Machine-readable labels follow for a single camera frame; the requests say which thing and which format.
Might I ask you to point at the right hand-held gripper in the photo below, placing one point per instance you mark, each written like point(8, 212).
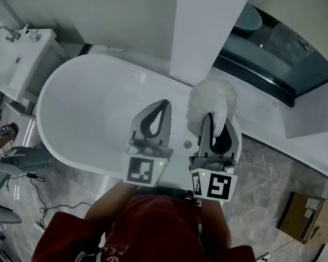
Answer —
point(217, 186)

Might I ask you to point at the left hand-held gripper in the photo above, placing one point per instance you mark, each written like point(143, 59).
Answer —
point(140, 170)

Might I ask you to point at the white fluffy duster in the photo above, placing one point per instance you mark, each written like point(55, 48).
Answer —
point(205, 103)

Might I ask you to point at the white bathtub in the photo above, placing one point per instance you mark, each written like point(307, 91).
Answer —
point(93, 110)

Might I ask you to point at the person's left forearm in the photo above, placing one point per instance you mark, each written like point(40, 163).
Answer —
point(106, 204)

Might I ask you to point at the person's right forearm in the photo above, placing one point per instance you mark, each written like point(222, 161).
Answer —
point(217, 222)

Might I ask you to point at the chrome bathtub drain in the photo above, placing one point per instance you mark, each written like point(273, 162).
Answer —
point(187, 144)

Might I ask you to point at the black framed window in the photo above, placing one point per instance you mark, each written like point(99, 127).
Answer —
point(271, 58)

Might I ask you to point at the brown cardboard box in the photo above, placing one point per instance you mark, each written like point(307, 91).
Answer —
point(304, 220)

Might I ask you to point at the person's red shirt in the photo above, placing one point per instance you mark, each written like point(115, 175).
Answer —
point(157, 249)

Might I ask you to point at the small white bottle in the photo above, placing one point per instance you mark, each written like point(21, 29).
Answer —
point(34, 36)

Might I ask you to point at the white sink cabinet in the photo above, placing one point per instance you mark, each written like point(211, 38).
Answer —
point(12, 72)

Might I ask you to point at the white power strip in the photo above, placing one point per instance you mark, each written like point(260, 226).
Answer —
point(39, 224)

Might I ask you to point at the chrome faucet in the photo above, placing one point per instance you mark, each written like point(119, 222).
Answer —
point(12, 37)

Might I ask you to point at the gray chair seat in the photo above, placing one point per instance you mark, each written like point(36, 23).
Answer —
point(2, 215)

